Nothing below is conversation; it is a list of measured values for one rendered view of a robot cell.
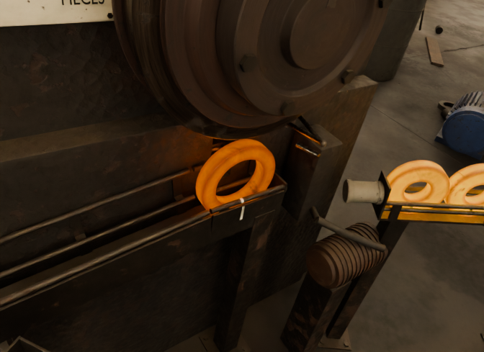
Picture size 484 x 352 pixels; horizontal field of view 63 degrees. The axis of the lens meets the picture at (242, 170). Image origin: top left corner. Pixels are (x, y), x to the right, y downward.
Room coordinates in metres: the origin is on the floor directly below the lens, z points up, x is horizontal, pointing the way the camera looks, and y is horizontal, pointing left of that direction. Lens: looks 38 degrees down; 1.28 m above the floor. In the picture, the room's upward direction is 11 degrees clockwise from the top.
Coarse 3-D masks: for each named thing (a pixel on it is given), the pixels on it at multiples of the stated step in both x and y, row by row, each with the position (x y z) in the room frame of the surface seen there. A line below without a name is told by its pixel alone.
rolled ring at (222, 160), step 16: (240, 144) 0.64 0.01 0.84; (256, 144) 0.66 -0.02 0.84; (208, 160) 0.61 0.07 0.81; (224, 160) 0.60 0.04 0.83; (240, 160) 0.63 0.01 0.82; (256, 160) 0.66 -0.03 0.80; (272, 160) 0.68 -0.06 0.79; (208, 176) 0.59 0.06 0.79; (256, 176) 0.69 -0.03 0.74; (272, 176) 0.69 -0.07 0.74; (208, 192) 0.59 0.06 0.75; (240, 192) 0.67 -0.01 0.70; (208, 208) 0.59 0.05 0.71
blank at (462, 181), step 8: (464, 168) 0.82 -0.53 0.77; (472, 168) 0.81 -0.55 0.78; (480, 168) 0.81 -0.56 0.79; (456, 176) 0.81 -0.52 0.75; (464, 176) 0.80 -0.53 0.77; (472, 176) 0.80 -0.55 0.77; (480, 176) 0.80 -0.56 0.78; (456, 184) 0.79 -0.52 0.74; (464, 184) 0.79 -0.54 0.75; (472, 184) 0.80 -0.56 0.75; (480, 184) 0.80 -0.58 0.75; (448, 192) 0.80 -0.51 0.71; (456, 192) 0.79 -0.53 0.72; (464, 192) 0.80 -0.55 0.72; (448, 200) 0.79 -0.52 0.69; (456, 200) 0.80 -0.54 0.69; (464, 200) 0.80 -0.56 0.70; (472, 200) 0.82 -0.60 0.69; (480, 200) 0.81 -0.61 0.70
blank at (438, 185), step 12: (396, 168) 0.81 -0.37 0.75; (408, 168) 0.79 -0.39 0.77; (420, 168) 0.78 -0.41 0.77; (432, 168) 0.79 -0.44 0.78; (396, 180) 0.78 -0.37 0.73; (408, 180) 0.78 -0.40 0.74; (420, 180) 0.78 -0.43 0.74; (432, 180) 0.79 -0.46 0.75; (444, 180) 0.79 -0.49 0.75; (396, 192) 0.78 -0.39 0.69; (420, 192) 0.81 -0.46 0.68; (432, 192) 0.79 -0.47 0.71; (444, 192) 0.79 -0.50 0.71
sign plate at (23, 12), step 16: (0, 0) 0.49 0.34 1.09; (16, 0) 0.50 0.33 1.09; (32, 0) 0.52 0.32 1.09; (48, 0) 0.53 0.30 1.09; (64, 0) 0.54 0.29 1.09; (80, 0) 0.56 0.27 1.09; (96, 0) 0.57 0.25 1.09; (0, 16) 0.49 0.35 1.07; (16, 16) 0.50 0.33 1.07; (32, 16) 0.51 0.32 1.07; (48, 16) 0.53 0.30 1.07; (64, 16) 0.54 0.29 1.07; (80, 16) 0.55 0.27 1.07; (96, 16) 0.57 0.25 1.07; (112, 16) 0.58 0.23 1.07
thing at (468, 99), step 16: (464, 96) 2.57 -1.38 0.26; (480, 96) 2.47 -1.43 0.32; (464, 112) 2.22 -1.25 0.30; (480, 112) 2.19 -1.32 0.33; (448, 128) 2.22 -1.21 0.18; (464, 128) 2.19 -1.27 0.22; (480, 128) 2.15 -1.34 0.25; (448, 144) 2.22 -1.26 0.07; (464, 144) 2.16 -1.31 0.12; (480, 144) 2.12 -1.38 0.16
